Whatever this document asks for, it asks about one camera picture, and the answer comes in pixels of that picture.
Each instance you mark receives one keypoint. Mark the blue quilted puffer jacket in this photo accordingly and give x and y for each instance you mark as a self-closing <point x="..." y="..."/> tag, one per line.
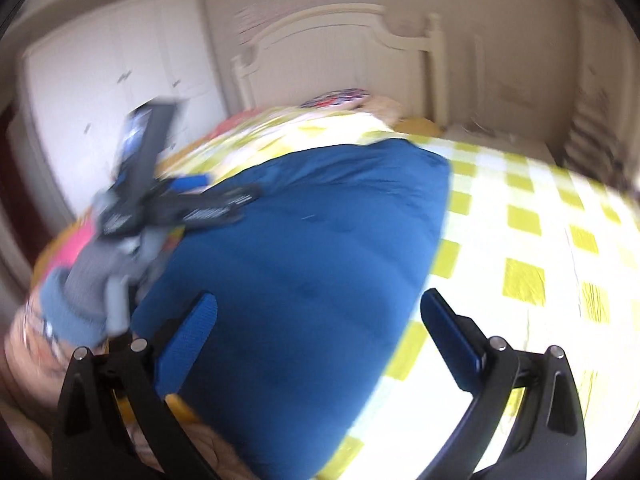
<point x="315" y="286"/>

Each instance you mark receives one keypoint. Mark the colourful patterned pillow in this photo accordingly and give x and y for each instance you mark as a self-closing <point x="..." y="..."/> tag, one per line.
<point x="345" y="99"/>

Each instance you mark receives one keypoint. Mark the yellow white checkered quilt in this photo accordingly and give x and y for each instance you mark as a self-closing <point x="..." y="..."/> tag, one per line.
<point x="537" y="255"/>

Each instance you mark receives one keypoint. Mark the yellow pillow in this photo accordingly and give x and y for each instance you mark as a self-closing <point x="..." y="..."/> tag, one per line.
<point x="418" y="126"/>

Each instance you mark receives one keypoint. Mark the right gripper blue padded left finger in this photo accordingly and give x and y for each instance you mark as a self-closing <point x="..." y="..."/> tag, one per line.
<point x="180" y="341"/>

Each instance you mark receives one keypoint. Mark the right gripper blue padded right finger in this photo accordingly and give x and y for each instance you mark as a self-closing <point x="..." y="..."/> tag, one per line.
<point x="460" y="342"/>

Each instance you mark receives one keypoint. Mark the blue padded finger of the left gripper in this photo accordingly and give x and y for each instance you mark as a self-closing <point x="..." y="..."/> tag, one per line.
<point x="186" y="184"/>

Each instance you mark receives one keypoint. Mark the peach checkered pillow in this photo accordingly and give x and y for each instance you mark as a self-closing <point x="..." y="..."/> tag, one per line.
<point x="384" y="108"/>

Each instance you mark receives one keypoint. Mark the gloved left hand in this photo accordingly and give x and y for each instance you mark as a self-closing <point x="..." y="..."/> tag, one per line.
<point x="87" y="303"/>

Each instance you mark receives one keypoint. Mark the white wooden headboard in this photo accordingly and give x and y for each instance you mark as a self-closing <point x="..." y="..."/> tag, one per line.
<point x="340" y="46"/>

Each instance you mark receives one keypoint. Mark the patterned striped curtain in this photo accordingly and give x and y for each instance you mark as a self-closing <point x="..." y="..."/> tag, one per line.
<point x="603" y="142"/>

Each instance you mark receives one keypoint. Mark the white bedside table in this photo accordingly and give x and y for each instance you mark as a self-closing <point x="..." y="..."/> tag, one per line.
<point x="502" y="141"/>

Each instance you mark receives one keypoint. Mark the orange floral bedsheet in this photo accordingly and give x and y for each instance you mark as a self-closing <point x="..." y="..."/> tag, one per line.
<point x="90" y="302"/>

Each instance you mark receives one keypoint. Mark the white wardrobe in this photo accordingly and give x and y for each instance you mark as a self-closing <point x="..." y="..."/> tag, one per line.
<point x="83" y="78"/>

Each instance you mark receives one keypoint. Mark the pink blanket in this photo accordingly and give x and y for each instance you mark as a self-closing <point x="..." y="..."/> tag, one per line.
<point x="66" y="247"/>

